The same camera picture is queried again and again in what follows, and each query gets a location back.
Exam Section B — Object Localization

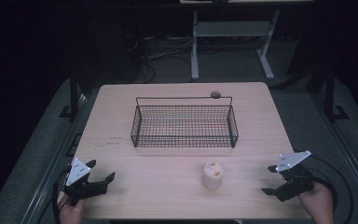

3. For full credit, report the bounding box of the aluminium frame rail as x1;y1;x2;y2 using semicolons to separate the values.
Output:
310;91;358;216
20;92;90;224

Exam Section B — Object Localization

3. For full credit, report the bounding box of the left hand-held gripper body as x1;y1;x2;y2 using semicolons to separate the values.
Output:
62;157;108;207

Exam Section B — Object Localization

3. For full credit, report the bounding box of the black wire basket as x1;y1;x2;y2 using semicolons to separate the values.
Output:
130;95;240;149

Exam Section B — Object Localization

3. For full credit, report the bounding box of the black metal post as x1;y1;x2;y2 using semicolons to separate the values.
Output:
59;73;81;119
323;66;351;122

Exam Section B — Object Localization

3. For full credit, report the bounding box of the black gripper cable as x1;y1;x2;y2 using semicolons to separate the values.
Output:
51;167;73;224
304;154;355;224

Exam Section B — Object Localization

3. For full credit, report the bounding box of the grey metal desk frame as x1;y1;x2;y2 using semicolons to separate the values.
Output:
190;9;282;81

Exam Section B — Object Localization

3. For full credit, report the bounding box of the person's right hand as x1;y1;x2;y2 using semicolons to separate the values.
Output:
297;181;336;224

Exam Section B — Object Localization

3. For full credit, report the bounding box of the person's left hand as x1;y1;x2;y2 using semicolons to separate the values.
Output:
57;193;87;224

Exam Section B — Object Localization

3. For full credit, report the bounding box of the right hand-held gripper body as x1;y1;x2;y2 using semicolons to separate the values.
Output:
273;150;315;203

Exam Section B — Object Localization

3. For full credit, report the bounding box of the bundle of floor cables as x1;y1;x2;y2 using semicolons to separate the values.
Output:
124;34;197;84

